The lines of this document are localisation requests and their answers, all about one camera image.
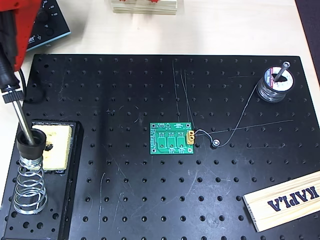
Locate teal Weller soldering station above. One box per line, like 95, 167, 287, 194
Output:
26, 0, 72, 52

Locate black iron stand base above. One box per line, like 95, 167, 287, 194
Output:
0, 120, 82, 240

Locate green circuit board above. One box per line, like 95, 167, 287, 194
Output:
149, 121, 196, 155

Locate thin solder wire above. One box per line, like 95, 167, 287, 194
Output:
193, 83, 260, 148

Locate wooden block with red parts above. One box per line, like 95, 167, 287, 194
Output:
109, 0, 179, 16

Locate metal spool post bolt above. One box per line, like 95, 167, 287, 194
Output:
273, 61, 291, 83

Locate solder wire spool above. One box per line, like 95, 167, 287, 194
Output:
256, 65, 296, 103

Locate black perforated breadboard plate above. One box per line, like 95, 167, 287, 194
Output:
0, 53, 320, 240

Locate printed Kapla wood plank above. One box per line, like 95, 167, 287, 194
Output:
242, 171, 320, 233

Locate metal spring iron holder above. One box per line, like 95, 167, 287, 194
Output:
13, 128, 48, 215

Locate yellow power connector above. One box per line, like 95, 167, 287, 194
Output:
185, 129, 196, 146

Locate yellow cleaning sponge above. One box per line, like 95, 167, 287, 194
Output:
32, 124, 73, 173

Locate black soldering iron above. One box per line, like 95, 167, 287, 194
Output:
0, 11, 36, 146

